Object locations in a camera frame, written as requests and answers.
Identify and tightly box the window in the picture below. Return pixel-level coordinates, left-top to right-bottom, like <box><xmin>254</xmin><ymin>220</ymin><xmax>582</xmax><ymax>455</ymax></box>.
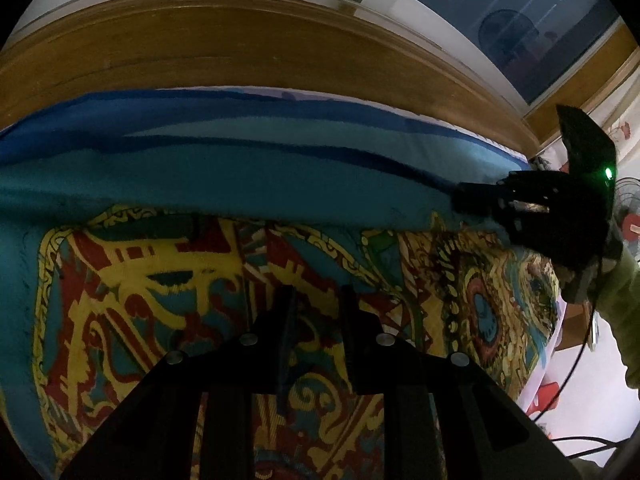
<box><xmin>345</xmin><ymin>0</ymin><xmax>633</xmax><ymax>111</ymax></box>

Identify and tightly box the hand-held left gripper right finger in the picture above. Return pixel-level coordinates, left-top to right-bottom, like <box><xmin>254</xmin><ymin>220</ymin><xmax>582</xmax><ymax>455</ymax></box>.
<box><xmin>340</xmin><ymin>285</ymin><xmax>581</xmax><ymax>480</ymax></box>

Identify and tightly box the colourful patterned blue cloth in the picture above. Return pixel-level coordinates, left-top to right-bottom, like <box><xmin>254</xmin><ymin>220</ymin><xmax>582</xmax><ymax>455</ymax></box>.
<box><xmin>0</xmin><ymin>87</ymin><xmax>563</xmax><ymax>480</ymax></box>

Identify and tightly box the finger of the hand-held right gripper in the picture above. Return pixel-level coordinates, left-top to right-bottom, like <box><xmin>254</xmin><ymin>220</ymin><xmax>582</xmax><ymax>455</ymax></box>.
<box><xmin>451</xmin><ymin>181</ymin><xmax>508</xmax><ymax>217</ymax></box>

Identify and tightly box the person's right forearm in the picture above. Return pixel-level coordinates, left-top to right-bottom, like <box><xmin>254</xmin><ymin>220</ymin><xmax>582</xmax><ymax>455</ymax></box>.
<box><xmin>592</xmin><ymin>242</ymin><xmax>640</xmax><ymax>391</ymax></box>

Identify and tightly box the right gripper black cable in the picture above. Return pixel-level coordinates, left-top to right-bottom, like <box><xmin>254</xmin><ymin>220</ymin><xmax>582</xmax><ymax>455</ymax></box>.
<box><xmin>525</xmin><ymin>255</ymin><xmax>640</xmax><ymax>461</ymax></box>

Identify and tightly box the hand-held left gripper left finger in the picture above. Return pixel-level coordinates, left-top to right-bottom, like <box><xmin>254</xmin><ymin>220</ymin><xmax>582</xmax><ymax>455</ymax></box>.
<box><xmin>60</xmin><ymin>285</ymin><xmax>298</xmax><ymax>480</ymax></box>

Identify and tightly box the red and cream curtain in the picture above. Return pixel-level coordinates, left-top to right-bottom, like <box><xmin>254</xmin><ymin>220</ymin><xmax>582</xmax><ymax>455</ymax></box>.
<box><xmin>537</xmin><ymin>105</ymin><xmax>640</xmax><ymax>176</ymax></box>

